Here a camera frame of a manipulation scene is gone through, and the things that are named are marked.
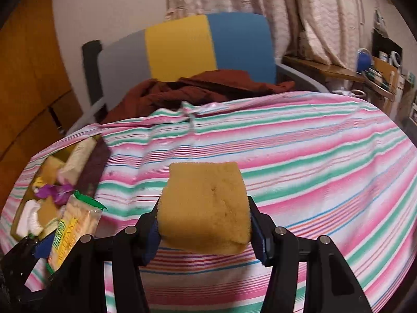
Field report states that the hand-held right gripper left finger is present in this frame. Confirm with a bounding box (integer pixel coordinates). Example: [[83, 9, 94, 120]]
[[42, 197, 162, 313]]

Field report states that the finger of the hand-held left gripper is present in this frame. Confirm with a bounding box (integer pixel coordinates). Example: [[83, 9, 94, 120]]
[[6, 237, 50, 296]]

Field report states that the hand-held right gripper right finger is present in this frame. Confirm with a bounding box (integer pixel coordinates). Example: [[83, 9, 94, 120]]
[[248, 196, 373, 313]]

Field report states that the white soap block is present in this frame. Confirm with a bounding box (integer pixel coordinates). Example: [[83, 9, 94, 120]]
[[16, 199, 43, 237]]

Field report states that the cracker packet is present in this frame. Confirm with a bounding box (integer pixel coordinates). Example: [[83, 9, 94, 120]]
[[46, 191, 108, 274]]

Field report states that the purple snack packet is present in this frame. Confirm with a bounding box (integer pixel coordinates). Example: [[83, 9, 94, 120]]
[[35, 184, 72, 200]]

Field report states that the yellow bun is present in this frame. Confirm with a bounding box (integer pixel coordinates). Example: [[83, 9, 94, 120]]
[[157, 161, 252, 255]]

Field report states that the yellow sponge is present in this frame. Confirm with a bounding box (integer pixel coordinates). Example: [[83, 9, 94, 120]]
[[41, 156, 66, 178]]

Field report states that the gold tin box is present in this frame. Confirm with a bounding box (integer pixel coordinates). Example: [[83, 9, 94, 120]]
[[10, 134, 110, 239]]

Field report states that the striped tablecloth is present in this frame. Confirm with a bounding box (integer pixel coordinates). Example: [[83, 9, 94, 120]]
[[0, 91, 417, 313]]

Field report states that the brown jacket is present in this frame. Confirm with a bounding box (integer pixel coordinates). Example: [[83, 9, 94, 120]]
[[101, 69, 295, 124]]

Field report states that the wooden side desk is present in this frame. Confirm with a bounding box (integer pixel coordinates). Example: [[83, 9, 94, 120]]
[[282, 55, 395, 111]]

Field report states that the wooden wardrobe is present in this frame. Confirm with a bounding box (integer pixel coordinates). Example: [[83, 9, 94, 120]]
[[0, 0, 83, 203]]

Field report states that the black rolled mat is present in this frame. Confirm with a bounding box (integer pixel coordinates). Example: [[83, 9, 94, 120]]
[[81, 40, 103, 105]]

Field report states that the grey yellow blue chair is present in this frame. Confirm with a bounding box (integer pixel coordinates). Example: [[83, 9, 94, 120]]
[[63, 12, 329, 131]]

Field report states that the patterned beige curtain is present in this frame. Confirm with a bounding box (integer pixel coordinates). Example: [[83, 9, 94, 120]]
[[164, 0, 369, 66]]

